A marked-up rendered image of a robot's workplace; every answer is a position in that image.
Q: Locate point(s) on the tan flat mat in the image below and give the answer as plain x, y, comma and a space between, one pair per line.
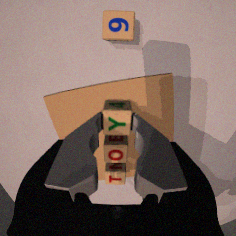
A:
151, 97

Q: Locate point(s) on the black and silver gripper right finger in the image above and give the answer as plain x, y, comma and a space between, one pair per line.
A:
164, 169

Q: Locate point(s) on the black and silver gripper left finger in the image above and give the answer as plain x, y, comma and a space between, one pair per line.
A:
66, 168

